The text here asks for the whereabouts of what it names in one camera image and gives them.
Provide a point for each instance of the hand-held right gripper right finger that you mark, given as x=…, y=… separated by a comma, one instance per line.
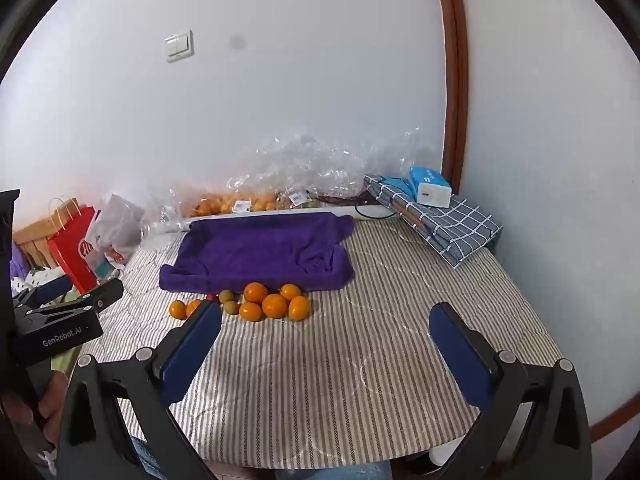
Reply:
x=460, y=355

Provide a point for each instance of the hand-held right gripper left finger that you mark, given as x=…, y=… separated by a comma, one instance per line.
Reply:
x=192, y=350

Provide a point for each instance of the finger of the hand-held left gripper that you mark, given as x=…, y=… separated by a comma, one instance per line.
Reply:
x=107, y=292
x=47, y=289

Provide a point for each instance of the small red apple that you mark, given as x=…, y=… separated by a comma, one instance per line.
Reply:
x=212, y=297

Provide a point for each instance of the orange mandarin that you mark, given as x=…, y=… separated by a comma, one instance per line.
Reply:
x=192, y=306
x=274, y=305
x=298, y=308
x=255, y=292
x=177, y=308
x=290, y=291
x=250, y=311

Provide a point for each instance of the purple towel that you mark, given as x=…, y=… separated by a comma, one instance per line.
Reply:
x=260, y=250

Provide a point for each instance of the white tray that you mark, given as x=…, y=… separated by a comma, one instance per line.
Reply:
x=280, y=214

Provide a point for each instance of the person's left hand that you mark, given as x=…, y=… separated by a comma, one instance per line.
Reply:
x=54, y=405

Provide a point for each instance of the red paper bag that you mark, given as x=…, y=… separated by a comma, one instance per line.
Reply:
x=72, y=255

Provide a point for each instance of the brown paper bag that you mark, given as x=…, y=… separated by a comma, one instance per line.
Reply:
x=30, y=242

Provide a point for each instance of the white plastic bag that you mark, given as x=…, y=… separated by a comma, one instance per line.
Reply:
x=120, y=225

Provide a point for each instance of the striped quilt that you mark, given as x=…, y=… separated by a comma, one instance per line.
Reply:
x=350, y=360

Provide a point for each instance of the clear bag of oranges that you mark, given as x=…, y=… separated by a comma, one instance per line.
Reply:
x=225, y=204

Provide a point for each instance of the blue white tissue box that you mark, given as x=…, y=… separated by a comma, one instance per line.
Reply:
x=432, y=192

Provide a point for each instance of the clear bag of tan fruit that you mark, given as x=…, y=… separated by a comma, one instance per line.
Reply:
x=295, y=201

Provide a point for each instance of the dark red packet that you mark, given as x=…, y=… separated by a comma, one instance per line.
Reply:
x=340, y=198

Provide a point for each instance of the clear plastic bag of fruit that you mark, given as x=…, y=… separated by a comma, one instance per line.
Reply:
x=325, y=165

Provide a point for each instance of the white light switch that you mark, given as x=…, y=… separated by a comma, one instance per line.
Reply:
x=179, y=46

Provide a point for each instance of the brown wooden door frame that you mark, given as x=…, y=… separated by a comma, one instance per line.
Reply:
x=452, y=60

